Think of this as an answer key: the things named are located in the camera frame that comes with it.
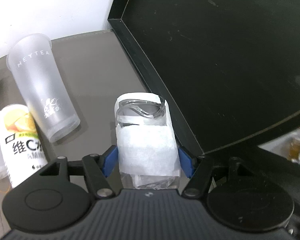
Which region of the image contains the clear cup with white label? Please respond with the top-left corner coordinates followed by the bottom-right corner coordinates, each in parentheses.
top-left (114, 93), bottom-right (181, 190)

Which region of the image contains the frosted HEYTEA plastic cup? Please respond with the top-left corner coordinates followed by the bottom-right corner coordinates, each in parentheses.
top-left (6, 34), bottom-right (80, 142)

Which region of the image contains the yellow label vitamin bottle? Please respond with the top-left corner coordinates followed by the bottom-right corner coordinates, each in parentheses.
top-left (0, 104), bottom-right (48, 188)

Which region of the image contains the black cardboard box tray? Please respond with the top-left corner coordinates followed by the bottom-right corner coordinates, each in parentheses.
top-left (108, 0), bottom-right (300, 155)

